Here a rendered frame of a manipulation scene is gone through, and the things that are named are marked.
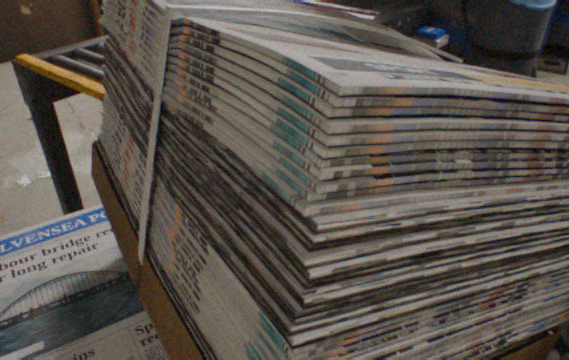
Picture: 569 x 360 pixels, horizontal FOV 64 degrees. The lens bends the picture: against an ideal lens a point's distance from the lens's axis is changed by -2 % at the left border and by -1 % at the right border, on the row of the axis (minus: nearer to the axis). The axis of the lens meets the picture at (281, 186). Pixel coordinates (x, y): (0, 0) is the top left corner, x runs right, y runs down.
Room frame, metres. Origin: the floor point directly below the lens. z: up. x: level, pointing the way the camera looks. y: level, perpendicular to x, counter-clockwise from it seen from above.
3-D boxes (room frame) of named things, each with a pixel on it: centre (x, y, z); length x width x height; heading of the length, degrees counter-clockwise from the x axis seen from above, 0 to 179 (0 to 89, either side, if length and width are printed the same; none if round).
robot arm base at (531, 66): (0.86, -0.42, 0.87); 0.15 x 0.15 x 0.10
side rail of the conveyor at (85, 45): (1.62, 0.23, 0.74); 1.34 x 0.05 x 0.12; 141
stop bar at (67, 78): (0.95, 0.46, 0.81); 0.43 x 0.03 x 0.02; 51
